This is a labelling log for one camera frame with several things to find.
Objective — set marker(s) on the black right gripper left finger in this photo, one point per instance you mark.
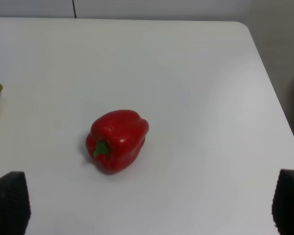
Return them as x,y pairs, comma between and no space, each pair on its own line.
15,211

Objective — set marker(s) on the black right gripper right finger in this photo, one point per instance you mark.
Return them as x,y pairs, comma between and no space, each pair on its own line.
283,203

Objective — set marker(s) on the red bell pepper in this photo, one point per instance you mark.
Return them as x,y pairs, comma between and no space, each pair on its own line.
116,139

